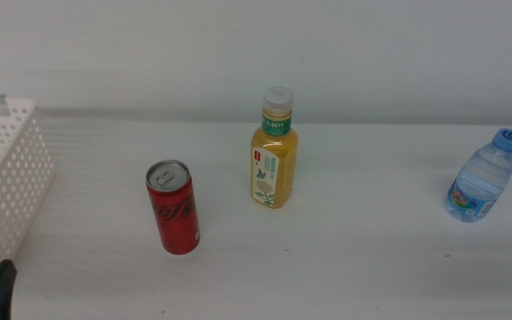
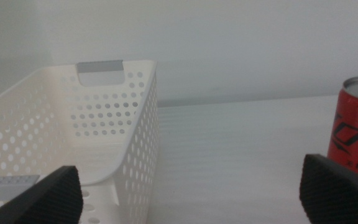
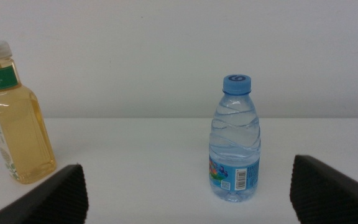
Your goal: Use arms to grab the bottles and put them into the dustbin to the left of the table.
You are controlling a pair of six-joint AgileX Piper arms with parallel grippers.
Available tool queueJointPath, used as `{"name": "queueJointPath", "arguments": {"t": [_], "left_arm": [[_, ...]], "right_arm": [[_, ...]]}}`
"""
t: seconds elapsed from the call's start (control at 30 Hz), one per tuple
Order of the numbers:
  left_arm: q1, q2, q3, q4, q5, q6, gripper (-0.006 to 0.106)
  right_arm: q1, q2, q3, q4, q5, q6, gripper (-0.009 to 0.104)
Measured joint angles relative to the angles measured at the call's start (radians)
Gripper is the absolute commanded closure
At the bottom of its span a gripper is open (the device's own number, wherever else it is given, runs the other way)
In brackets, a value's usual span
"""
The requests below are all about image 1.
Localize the clear water bottle blue cap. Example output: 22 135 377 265
444 127 512 223

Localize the red cola can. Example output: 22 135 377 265
145 159 201 256

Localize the yellow tea bottle white cap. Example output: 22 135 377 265
250 85 300 209

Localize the white perforated plastic basket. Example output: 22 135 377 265
0 95 56 297

